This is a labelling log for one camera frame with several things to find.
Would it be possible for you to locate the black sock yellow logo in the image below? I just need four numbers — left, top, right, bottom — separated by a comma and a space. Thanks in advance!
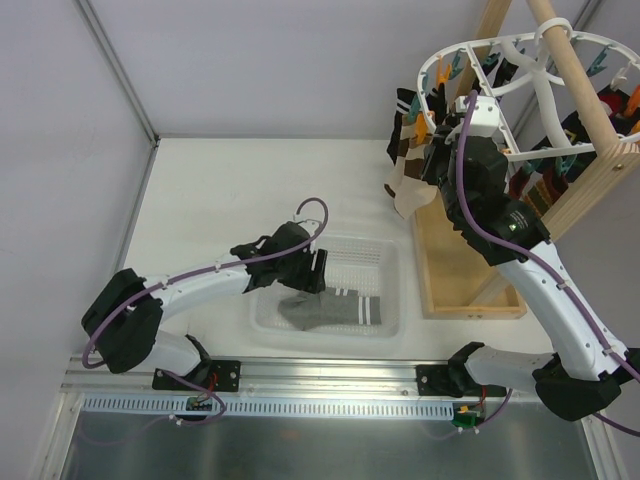
532, 111, 590, 150

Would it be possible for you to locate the grey striped sock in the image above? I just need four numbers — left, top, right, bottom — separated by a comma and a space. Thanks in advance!
278, 288, 382, 331

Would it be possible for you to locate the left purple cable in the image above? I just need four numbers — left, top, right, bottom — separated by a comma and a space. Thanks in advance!
82, 198, 330, 370

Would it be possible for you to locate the purple cable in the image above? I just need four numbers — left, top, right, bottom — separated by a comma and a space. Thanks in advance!
457, 89, 640, 436
82, 198, 330, 370

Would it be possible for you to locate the wooden stand tray base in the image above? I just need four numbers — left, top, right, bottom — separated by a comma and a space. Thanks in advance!
412, 196, 527, 320

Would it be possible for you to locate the wooden round pole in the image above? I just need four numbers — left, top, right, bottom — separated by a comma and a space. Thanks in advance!
527, 0, 639, 156

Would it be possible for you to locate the multicolour striped knit sock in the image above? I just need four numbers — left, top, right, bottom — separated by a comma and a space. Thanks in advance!
508, 167, 569, 218

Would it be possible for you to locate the white plastic sock hanger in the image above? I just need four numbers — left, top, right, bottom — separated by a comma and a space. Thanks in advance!
415, 17, 640, 161

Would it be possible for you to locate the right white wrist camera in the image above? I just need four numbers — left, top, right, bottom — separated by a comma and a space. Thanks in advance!
448, 95, 513, 153

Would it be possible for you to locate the white slotted cable duct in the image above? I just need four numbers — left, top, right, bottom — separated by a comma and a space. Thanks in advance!
82, 394, 454, 422

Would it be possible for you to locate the black santa sock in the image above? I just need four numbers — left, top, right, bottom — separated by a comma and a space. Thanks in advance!
598, 86, 639, 136

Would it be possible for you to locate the black white striped sock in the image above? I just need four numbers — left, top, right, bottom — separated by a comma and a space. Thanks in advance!
386, 88, 416, 164

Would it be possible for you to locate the aluminium mounting rail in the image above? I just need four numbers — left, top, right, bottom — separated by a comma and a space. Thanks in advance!
61, 356, 446, 399

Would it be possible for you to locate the orange clothes peg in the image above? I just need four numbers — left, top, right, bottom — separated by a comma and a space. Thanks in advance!
413, 113, 430, 146

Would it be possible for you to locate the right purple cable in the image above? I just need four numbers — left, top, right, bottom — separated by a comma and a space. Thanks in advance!
457, 89, 640, 436

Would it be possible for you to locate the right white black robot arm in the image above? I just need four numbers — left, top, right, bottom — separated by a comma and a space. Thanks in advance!
423, 125, 639, 422

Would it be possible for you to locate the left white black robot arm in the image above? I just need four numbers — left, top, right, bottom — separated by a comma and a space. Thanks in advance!
81, 220, 327, 390

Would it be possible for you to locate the brown cream sock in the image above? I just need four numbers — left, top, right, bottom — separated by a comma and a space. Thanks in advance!
384, 145, 438, 220

